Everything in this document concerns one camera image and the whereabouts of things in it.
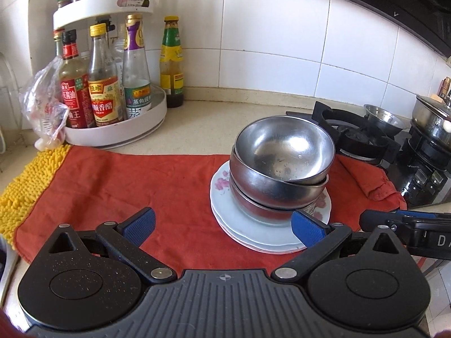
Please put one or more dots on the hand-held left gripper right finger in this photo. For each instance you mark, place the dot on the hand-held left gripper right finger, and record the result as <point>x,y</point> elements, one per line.
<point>306,231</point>

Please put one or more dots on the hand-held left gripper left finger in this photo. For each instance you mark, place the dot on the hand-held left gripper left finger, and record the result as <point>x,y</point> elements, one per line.
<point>141,224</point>

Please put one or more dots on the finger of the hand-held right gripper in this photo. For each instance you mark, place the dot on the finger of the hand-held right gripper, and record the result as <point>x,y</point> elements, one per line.
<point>422,214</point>
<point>377,221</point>

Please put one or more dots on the stainless steel bowl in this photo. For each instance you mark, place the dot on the stainless steel bowl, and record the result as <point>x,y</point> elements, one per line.
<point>260,190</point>
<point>260,214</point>
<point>282,148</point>

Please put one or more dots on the white floral plate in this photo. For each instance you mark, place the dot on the white floral plate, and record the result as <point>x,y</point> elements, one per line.
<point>222,190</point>

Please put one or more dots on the red cloth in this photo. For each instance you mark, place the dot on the red cloth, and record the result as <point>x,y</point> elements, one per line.
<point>141,183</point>

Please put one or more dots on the black gas stove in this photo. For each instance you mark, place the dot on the black gas stove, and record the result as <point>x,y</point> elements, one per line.
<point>405,172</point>

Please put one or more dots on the stainless steel pot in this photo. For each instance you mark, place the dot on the stainless steel pot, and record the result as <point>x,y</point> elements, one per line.
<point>430,119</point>

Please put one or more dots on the white turntable condiment rack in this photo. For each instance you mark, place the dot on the white turntable condiment rack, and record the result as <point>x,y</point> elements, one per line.
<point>141,126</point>

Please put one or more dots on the small steel bowl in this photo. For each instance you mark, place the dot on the small steel bowl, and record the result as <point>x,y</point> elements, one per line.
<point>384,118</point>

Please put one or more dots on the yellow chenille mat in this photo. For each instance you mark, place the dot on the yellow chenille mat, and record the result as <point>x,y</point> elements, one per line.
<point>28,186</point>

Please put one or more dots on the yellow cap vinegar bottle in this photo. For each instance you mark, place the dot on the yellow cap vinegar bottle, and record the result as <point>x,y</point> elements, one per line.
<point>104,102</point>

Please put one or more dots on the red label soy sauce bottle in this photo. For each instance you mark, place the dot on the red label soy sauce bottle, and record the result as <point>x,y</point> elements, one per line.
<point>75,102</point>

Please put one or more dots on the purple label clear bottle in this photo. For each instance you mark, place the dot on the purple label clear bottle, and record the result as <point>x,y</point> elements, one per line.
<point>135,77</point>

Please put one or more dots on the clear plastic bag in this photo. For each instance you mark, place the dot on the clear plastic bag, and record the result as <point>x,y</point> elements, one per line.
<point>42,105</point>

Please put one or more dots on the green yellow label bottle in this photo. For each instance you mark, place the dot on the green yellow label bottle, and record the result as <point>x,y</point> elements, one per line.
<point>172,52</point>

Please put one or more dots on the glass pot lid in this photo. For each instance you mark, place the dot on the glass pot lid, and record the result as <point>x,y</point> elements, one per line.
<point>8,91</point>

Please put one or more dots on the dark bottle with red cap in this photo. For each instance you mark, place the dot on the dark bottle with red cap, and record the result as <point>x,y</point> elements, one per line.
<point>58,44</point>

